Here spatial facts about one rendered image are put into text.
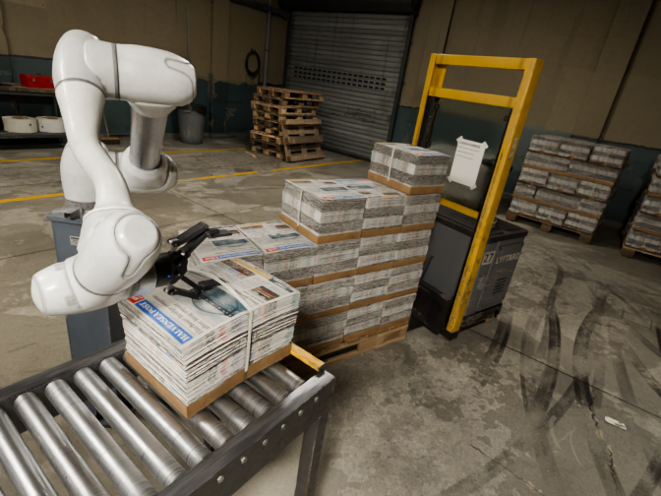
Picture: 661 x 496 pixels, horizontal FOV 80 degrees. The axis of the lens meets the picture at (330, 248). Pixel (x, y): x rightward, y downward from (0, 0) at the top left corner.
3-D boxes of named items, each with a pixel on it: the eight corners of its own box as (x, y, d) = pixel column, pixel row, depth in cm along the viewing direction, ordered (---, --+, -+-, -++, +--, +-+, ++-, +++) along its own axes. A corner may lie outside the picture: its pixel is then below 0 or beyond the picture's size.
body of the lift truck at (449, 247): (392, 291, 339) (413, 204, 308) (435, 281, 370) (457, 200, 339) (457, 337, 289) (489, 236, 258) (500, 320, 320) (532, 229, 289)
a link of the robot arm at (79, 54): (47, 70, 85) (118, 78, 91) (46, 10, 91) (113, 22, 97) (57, 111, 96) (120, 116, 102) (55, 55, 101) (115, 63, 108)
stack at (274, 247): (178, 364, 223) (175, 228, 191) (341, 319, 290) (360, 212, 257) (200, 411, 195) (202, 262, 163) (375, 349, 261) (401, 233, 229)
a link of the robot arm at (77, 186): (65, 190, 154) (57, 133, 145) (117, 190, 162) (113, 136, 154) (61, 203, 141) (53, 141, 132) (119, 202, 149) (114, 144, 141)
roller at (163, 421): (116, 352, 113) (97, 356, 109) (219, 453, 88) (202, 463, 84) (112, 368, 114) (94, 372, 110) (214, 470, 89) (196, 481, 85)
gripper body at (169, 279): (140, 248, 87) (177, 242, 95) (138, 282, 90) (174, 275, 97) (158, 261, 84) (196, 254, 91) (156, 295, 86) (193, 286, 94)
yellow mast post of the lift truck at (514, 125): (442, 326, 281) (521, 57, 213) (450, 323, 286) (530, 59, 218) (451, 333, 275) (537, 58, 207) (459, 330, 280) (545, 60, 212)
